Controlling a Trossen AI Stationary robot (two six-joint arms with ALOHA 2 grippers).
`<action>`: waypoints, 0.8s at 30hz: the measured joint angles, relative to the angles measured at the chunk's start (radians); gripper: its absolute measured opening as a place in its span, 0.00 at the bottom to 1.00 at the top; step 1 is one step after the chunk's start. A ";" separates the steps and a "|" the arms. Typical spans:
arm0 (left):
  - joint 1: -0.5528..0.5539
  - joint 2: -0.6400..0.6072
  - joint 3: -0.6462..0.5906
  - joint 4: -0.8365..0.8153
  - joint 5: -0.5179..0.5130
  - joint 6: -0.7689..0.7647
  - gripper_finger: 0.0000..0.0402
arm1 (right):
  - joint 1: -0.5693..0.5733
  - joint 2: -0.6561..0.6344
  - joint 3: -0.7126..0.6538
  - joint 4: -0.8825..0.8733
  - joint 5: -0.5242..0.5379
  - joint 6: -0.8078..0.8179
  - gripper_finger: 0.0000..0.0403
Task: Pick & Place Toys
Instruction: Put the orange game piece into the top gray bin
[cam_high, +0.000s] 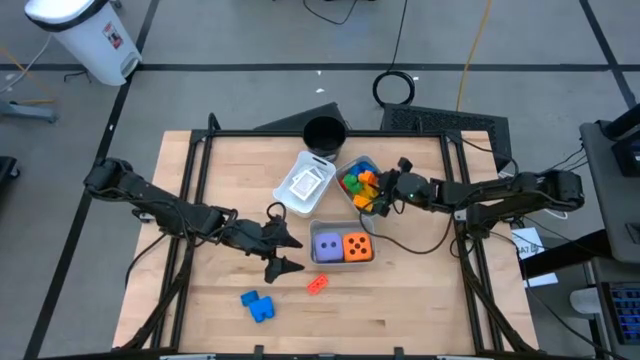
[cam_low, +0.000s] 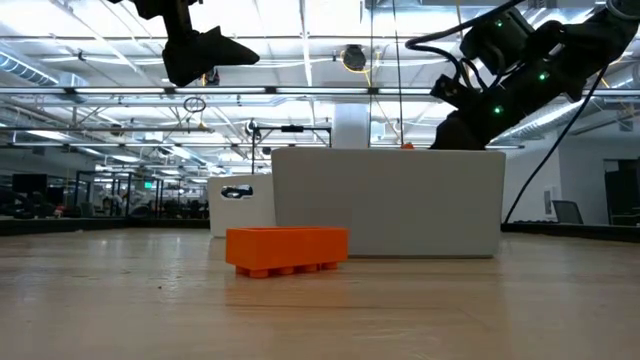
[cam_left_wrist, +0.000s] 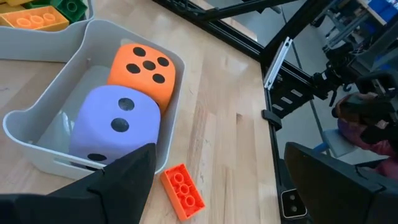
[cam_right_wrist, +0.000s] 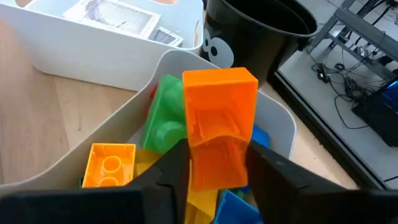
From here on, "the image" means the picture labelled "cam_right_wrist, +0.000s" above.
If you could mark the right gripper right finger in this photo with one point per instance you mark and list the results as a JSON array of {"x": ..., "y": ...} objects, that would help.
[{"x": 273, "y": 189}]

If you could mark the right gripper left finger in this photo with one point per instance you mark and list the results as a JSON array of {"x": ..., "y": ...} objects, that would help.
[{"x": 171, "y": 193}]

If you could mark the dark blue toy block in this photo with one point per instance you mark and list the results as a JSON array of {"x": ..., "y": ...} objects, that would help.
[{"x": 233, "y": 208}]

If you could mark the green round-stud toy block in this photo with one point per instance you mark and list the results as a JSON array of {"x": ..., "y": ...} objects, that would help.
[{"x": 164, "y": 118}]

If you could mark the yellow-orange long brick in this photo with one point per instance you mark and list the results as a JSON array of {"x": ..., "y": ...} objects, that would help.
[{"x": 93, "y": 174}]

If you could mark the orange wedge toy block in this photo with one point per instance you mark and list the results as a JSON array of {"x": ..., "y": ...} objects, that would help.
[{"x": 217, "y": 102}]

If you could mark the grey plastic bin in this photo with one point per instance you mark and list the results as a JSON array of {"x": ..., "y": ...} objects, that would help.
[{"x": 93, "y": 124}]

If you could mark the black computer blue light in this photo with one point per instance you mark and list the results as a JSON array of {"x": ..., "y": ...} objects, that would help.
[{"x": 376, "y": 118}]

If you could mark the white plastic bin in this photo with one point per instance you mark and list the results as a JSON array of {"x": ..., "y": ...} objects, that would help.
[{"x": 93, "y": 62}]

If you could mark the black bucket with eyes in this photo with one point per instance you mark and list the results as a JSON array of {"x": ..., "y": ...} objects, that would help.
[{"x": 248, "y": 37}]

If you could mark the grey metal stand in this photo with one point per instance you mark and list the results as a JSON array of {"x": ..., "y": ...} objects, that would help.
[{"x": 357, "y": 26}]

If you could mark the black aluminium table frame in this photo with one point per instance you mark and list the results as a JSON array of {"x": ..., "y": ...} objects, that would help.
[{"x": 323, "y": 130}]

